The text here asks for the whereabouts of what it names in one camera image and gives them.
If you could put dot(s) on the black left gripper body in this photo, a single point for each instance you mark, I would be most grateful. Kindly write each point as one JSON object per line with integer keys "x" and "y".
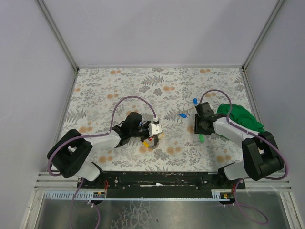
{"x": 147, "y": 131}

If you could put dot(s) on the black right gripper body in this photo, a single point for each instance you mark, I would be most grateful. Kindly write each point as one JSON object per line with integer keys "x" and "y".
{"x": 197, "y": 126}

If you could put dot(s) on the spiral keyring with yellow handle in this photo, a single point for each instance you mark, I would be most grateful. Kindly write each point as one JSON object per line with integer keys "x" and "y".
{"x": 152, "y": 142}

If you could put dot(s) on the green tag key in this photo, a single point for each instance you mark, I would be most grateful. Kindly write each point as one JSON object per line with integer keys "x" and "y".
{"x": 201, "y": 138}

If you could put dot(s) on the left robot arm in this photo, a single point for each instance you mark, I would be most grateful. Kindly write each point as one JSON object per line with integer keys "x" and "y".
{"x": 68, "y": 157}

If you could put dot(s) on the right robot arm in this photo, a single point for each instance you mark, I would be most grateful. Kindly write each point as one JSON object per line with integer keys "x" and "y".
{"x": 261, "y": 156}

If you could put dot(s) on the blue tag key lower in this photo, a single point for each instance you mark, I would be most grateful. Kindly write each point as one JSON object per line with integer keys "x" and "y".
{"x": 183, "y": 115}

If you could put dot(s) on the blue tag key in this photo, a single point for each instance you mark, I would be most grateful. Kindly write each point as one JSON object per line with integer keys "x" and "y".
{"x": 183, "y": 115}
{"x": 195, "y": 103}

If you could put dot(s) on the blue tag key upper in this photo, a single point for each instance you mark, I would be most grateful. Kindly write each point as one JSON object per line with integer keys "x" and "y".
{"x": 195, "y": 103}

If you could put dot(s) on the green cloth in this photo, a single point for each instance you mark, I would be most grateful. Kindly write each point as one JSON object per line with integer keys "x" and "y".
{"x": 244, "y": 118}

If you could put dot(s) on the floral table mat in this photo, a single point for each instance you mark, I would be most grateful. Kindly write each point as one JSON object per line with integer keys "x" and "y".
{"x": 102, "y": 97}

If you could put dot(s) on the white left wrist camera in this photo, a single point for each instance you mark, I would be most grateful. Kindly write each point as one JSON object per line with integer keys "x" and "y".
{"x": 154, "y": 127}

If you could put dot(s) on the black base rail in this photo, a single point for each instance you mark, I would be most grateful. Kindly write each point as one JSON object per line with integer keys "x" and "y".
{"x": 161, "y": 182}

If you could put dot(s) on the right aluminium frame post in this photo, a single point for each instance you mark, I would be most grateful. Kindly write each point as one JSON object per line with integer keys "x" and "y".
{"x": 275, "y": 11}

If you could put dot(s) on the aluminium frame post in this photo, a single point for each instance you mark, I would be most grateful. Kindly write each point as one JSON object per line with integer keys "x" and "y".
{"x": 275, "y": 11}
{"x": 56, "y": 33}

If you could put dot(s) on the left aluminium frame post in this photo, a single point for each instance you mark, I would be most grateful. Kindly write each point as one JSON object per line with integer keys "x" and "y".
{"x": 56, "y": 33}

